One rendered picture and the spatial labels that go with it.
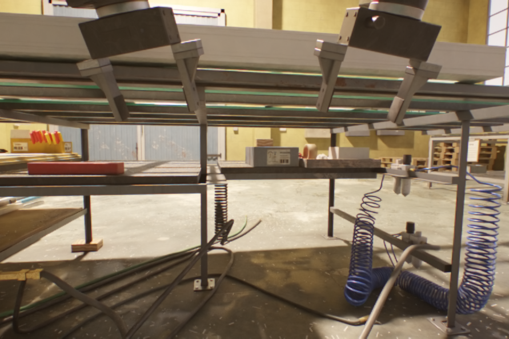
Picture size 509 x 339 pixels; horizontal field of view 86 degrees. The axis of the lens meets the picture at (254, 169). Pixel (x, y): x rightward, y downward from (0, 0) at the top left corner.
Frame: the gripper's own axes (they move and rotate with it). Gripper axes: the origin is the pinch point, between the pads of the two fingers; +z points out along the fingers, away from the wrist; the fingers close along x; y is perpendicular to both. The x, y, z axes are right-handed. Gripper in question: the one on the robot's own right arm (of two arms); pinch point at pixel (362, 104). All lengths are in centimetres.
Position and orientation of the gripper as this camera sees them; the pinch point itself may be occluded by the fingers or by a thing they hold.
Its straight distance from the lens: 51.0
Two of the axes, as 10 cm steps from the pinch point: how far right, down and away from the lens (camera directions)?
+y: 0.9, 4.8, -8.7
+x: 9.8, 1.1, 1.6
